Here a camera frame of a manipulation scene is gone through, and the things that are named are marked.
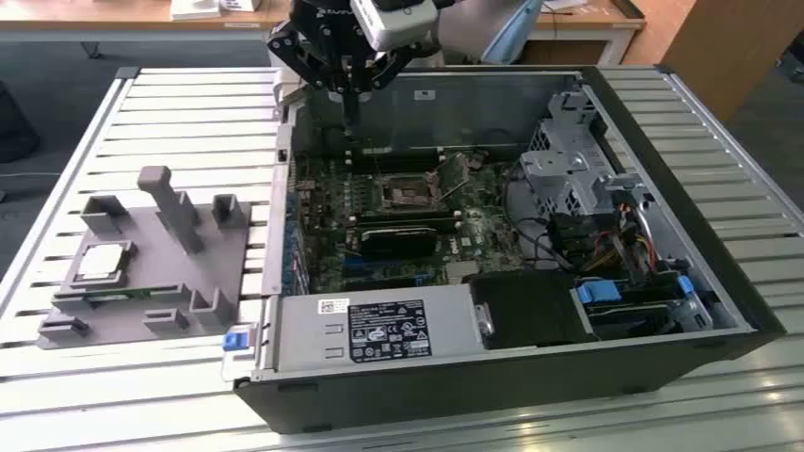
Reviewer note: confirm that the CPU socket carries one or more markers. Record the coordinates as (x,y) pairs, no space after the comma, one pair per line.
(408,193)

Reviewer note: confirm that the grey parts rack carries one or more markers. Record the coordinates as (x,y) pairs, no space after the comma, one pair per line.
(157,263)

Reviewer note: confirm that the green motherboard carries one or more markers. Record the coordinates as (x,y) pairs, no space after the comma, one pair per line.
(496,235)

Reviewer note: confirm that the blue case latch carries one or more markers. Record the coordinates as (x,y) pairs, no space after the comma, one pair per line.
(233,341)

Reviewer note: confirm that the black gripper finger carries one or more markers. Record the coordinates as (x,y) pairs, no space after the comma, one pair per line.
(289,57)
(392,70)

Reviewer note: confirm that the blue disk carrier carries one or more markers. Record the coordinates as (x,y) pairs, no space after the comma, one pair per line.
(596,292)

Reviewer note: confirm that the white box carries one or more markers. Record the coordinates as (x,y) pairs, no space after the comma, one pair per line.
(195,13)

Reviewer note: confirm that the silver CPU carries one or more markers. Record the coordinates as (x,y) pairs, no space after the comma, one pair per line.
(100,261)

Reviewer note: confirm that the grey power supply unit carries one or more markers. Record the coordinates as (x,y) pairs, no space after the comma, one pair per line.
(313,348)

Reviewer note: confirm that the white paper sheets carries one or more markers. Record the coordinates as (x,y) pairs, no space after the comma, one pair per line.
(561,4)

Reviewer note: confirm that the blue plastic clip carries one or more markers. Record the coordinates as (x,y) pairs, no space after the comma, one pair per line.
(684,287)

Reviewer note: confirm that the black PC case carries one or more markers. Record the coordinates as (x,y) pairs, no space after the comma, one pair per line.
(440,400)

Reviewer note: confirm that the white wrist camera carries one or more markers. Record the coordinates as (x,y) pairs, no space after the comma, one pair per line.
(396,26)

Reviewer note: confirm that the round coin battery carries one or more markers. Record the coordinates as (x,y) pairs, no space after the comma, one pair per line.
(475,163)

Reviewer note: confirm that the metal drive cage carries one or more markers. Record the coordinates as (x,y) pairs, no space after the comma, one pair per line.
(565,174)

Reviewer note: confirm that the wooden cabinet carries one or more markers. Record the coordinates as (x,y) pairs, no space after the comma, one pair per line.
(723,47)

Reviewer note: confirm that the thin metal locking lever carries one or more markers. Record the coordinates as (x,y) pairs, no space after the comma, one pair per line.
(375,162)

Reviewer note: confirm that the black plastic air shroud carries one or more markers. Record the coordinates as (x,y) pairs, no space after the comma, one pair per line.
(528,306)

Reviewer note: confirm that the green RAM stick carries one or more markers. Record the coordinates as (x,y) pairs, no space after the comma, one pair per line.
(135,294)

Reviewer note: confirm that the black graphics card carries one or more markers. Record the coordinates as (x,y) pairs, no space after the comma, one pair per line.
(399,245)

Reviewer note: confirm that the silver chipset heatsink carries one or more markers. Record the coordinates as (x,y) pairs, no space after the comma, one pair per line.
(461,273)

